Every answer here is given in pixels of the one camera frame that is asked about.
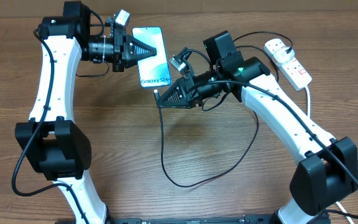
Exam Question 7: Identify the blue Samsung Galaxy smartphone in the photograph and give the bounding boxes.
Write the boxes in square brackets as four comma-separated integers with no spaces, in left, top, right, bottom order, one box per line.
[132,27,172,88]

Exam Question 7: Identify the black USB charging cable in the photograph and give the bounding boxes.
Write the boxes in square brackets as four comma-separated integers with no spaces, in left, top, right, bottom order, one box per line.
[153,30,294,189]

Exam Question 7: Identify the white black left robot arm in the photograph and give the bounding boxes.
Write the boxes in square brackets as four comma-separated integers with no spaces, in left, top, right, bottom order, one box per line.
[15,1,157,223]

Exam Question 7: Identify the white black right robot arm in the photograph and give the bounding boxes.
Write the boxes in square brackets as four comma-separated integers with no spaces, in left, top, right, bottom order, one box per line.
[155,31,358,223]

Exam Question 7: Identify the white charger plug adapter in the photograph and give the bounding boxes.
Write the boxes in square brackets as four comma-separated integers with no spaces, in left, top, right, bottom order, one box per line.
[273,47,295,66]

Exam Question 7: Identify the white power extension strip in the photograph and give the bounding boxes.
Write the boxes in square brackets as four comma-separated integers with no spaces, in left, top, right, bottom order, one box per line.
[264,39,312,91]

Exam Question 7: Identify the brown cardboard backdrop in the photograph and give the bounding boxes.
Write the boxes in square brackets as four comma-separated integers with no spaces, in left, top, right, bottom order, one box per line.
[0,0,358,17]

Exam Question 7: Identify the white extension strip cord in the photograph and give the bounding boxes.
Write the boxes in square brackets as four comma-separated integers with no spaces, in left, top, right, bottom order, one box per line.
[304,86,356,224]

